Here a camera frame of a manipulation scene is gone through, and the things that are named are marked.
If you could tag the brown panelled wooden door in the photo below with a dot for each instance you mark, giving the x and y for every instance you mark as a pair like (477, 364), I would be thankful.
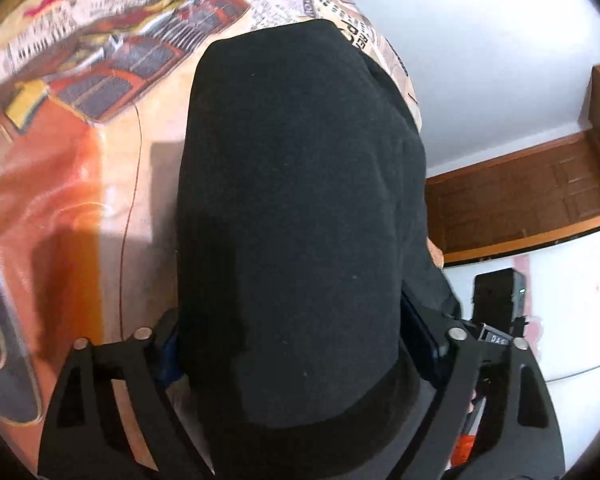
(520, 195)

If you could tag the black garment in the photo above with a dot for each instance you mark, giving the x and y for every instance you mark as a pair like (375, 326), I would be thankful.
(290, 210)

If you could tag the printed blanket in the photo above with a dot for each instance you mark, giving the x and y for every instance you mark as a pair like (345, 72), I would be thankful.
(55, 185)

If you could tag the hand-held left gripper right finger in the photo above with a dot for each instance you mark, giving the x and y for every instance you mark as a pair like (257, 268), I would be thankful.
(425, 340)

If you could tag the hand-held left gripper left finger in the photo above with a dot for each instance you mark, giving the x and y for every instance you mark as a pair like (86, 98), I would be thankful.
(167, 355)

